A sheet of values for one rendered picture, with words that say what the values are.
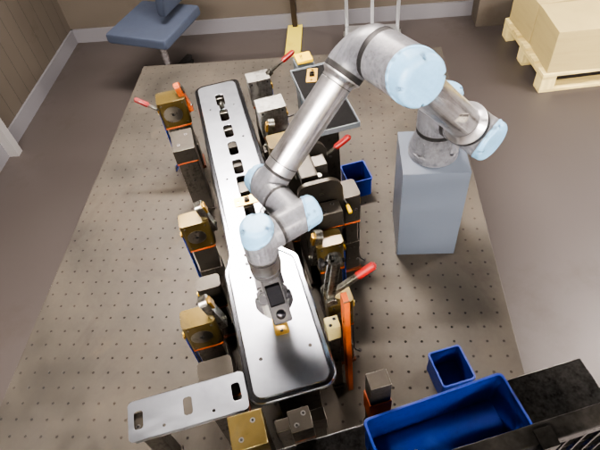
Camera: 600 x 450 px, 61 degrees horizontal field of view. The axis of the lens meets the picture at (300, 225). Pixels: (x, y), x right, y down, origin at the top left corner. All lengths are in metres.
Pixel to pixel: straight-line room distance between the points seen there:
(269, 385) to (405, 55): 0.81
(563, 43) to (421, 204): 2.27
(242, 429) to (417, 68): 0.84
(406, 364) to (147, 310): 0.89
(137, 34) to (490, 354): 2.98
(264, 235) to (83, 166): 2.73
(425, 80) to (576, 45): 2.77
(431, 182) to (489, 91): 2.29
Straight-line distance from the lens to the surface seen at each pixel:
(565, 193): 3.21
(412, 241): 1.80
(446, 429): 1.23
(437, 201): 1.65
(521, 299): 2.68
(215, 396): 1.32
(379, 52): 1.08
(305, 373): 1.30
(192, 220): 1.59
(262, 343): 1.35
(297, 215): 1.11
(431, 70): 1.07
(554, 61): 3.79
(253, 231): 1.07
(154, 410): 1.35
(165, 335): 1.79
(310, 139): 1.17
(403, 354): 1.66
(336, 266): 1.20
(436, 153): 1.56
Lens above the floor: 2.18
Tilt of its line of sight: 49 degrees down
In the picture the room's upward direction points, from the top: 9 degrees counter-clockwise
